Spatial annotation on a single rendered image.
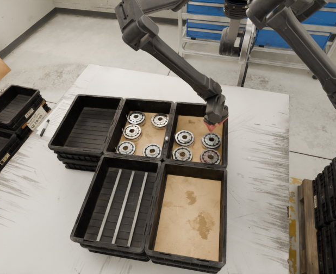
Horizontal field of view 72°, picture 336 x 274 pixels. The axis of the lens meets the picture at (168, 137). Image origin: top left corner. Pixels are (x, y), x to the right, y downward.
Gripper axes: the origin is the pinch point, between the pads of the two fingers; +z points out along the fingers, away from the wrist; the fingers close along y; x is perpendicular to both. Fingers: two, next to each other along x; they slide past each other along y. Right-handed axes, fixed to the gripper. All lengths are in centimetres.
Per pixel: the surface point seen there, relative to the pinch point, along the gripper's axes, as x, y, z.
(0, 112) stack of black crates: 159, -85, 45
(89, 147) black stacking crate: 45, -51, 13
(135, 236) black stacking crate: -10, -59, 14
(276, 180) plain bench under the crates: -34.2, 14.4, 27.5
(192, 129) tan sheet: 14.4, -0.6, 13.8
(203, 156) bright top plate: -3.6, -11.3, 10.9
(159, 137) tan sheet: 23.0, -18.1, 13.5
